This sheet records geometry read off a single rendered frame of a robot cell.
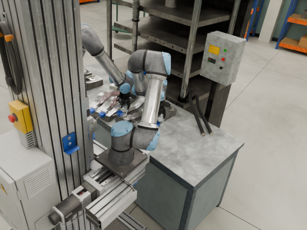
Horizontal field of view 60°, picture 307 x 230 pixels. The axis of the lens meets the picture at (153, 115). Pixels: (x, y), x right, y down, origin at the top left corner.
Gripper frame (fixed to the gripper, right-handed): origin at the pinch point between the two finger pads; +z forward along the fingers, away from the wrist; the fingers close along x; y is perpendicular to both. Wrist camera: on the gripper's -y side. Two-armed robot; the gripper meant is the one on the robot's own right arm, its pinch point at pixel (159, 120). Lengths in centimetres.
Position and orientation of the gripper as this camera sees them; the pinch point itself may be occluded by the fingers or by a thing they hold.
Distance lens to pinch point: 207.8
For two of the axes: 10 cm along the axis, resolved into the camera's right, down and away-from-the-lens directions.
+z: -0.8, 8.3, 5.5
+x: 7.2, 4.3, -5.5
